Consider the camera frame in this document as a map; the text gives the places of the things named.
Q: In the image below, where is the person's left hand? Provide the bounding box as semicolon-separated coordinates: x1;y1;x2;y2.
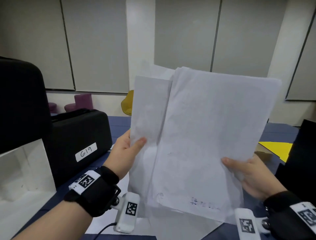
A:
103;130;147;180

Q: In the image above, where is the person's right hand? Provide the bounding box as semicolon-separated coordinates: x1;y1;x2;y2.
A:
221;154;288;201

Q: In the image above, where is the yellow folder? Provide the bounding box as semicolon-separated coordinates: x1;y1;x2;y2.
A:
258;141;294;163

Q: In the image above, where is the single white paper sheet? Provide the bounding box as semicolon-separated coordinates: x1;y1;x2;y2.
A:
128;60;176;211

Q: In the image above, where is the neat white paper sheaf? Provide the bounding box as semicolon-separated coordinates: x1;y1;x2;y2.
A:
147;66;283;224

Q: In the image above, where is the pile of white papers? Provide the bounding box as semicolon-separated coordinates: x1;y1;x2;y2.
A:
85;173;223;240

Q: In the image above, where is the brown cardboard box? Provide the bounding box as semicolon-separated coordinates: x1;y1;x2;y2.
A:
254;143;273;161

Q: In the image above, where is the black fabric bag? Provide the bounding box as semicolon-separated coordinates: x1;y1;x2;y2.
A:
275;118;316;198

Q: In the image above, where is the black case with white label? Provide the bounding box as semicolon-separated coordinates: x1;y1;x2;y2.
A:
44;108;113;188

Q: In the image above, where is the yellow armchair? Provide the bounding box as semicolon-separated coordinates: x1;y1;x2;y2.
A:
121;90;134;116

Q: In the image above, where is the tall purple stool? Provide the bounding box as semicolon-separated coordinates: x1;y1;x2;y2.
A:
74;93;94;110

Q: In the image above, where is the open white box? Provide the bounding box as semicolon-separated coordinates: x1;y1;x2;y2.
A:
0;138;57;240

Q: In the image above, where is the large black carrying case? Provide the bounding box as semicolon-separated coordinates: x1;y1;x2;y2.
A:
0;56;52;154

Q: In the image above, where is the grey roller blind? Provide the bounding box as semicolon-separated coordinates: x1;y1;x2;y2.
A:
212;0;288;78
0;0;75;91
154;0;222;72
61;0;130;94
285;14;316;101

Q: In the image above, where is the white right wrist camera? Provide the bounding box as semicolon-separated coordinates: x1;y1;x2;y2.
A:
234;208;271;240

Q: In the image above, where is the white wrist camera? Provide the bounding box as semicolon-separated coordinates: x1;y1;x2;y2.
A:
113;192;141;234
234;208;271;240

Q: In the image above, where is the black left wrist strap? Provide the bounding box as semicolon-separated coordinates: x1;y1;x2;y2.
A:
64;165;122;218

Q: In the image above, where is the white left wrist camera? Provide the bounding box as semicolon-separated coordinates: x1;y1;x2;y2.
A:
113;192;141;234

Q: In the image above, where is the black left camera cable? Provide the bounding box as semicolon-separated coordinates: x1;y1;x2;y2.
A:
95;222;118;240

